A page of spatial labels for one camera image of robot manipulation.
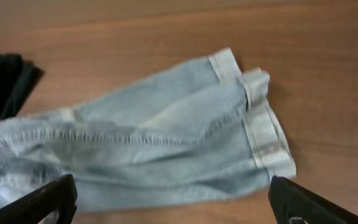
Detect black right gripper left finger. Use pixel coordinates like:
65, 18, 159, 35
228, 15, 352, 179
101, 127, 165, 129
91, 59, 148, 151
0, 174, 78, 224

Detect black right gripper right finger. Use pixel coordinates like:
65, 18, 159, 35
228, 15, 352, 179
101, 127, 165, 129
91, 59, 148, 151
268, 175, 358, 224

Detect light blue denim shorts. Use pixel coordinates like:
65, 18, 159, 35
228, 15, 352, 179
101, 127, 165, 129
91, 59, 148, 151
0, 48, 296, 212

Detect folded black garment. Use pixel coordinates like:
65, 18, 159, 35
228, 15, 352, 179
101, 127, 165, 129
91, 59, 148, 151
0, 54, 43, 120

